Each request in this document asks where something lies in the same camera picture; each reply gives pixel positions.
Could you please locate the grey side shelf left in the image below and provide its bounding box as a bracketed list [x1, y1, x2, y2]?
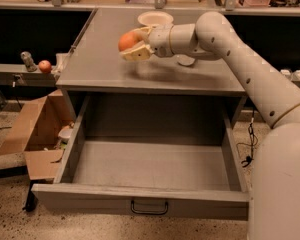
[0, 53, 69, 87]

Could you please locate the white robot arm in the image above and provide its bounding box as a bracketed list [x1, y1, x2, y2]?
[118, 11, 300, 240]

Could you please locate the grey cabinet counter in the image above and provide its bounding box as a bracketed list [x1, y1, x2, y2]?
[55, 7, 249, 128]

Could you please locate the brown cardboard box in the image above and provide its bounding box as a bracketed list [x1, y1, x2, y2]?
[0, 90, 74, 180]

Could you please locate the black drawer handle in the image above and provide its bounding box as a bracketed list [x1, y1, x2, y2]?
[130, 200, 169, 216]

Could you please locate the grey open top drawer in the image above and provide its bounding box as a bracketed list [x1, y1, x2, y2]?
[32, 94, 249, 220]

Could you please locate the orange fruit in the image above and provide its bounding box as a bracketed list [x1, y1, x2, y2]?
[118, 31, 142, 52]

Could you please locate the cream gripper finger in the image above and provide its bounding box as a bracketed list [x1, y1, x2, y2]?
[120, 41, 154, 61]
[132, 26, 153, 41]

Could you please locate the red apple on shelf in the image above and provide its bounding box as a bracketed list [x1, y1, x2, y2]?
[38, 60, 52, 73]

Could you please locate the black cable on floor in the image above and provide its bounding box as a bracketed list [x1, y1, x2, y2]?
[235, 108, 259, 168]

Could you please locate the white power strip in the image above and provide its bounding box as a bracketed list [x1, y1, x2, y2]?
[281, 69, 300, 81]

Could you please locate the small grey figurine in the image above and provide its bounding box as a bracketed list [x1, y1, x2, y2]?
[20, 51, 37, 72]

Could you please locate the white ceramic bowl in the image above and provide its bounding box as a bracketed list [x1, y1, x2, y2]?
[138, 11, 174, 26]

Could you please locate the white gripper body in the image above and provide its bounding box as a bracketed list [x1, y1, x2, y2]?
[148, 24, 173, 58]

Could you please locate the clear plastic water bottle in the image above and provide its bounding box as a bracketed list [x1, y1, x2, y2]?
[176, 55, 195, 67]

